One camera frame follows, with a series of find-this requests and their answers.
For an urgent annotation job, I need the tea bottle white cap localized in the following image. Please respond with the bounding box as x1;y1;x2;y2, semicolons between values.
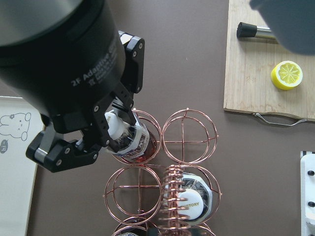
103;109;158;164

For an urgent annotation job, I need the cream rabbit tray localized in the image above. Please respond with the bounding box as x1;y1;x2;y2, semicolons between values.
0;96;44;236

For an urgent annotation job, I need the steel muddler black tip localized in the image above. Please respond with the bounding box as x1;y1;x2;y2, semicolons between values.
236;22;280;45

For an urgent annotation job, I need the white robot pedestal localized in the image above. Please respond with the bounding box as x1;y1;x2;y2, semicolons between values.
300;151;315;236

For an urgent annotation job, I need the bamboo cutting board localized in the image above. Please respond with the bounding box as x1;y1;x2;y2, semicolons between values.
223;0;315;121

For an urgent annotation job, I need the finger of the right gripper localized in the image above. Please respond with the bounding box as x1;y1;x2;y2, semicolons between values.
26;105;111;173

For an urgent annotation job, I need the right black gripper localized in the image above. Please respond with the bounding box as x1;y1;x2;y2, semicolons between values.
0;0;145;133

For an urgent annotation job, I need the yellow half lemon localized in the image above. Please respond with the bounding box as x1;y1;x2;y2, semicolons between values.
271;60;303;90

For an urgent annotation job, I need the copper wire bottle basket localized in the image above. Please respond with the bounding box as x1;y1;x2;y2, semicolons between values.
103;108;222;236

